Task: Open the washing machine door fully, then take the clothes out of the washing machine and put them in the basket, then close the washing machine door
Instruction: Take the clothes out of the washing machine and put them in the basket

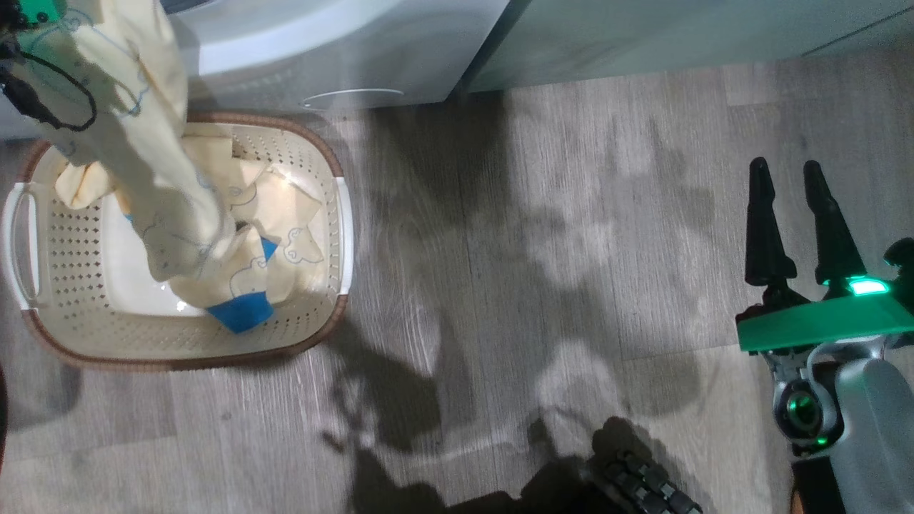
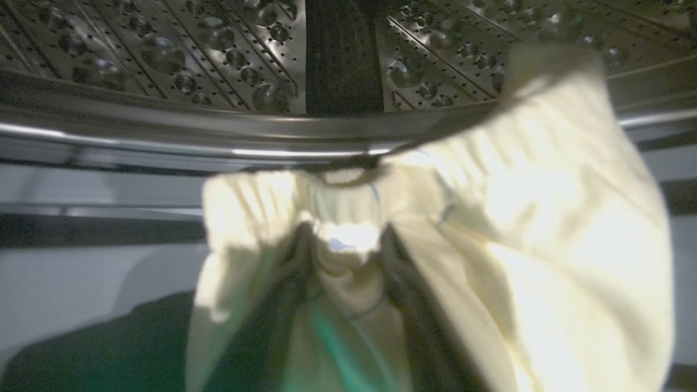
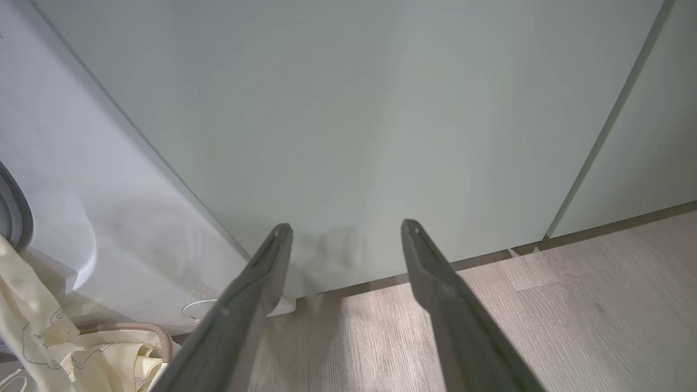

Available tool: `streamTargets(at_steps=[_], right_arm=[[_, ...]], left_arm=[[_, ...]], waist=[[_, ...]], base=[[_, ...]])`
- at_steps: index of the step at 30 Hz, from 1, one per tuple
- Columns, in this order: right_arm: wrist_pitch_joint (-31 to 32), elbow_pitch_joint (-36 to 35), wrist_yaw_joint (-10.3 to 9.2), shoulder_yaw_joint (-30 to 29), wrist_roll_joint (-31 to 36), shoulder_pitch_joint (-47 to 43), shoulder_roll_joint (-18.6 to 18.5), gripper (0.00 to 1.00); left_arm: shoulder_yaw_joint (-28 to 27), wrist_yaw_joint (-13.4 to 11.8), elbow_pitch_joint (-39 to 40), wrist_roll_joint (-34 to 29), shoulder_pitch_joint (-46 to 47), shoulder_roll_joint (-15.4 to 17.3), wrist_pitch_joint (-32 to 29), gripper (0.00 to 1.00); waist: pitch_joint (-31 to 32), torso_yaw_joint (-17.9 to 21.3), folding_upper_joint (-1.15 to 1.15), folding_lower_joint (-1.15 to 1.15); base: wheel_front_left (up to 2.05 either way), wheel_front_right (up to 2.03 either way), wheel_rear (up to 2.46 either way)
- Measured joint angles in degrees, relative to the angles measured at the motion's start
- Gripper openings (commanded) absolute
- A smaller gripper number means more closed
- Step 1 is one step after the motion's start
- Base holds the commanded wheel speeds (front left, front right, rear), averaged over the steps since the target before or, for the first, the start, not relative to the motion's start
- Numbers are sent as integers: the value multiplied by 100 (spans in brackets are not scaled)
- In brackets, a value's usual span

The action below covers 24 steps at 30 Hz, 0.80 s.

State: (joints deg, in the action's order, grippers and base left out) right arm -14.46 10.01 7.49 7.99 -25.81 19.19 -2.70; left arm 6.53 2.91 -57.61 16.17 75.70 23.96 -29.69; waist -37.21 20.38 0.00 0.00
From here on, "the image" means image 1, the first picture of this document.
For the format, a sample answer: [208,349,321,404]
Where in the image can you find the white washing machine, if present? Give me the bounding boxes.
[0,0,512,141]

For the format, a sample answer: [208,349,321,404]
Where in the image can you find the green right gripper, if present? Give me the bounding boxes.
[735,157,914,354]

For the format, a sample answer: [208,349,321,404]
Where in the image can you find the pale green cabinet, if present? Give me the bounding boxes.
[463,0,914,95]

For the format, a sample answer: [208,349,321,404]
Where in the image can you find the cream perforated laundry basket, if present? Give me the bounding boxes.
[0,111,355,373]

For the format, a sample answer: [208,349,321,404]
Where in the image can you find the cream bear print garment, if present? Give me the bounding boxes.
[14,0,323,335]

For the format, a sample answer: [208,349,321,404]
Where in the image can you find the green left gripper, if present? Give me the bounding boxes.
[14,0,69,30]

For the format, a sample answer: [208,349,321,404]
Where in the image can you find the thin red-black wire loop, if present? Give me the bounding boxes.
[0,32,99,133]

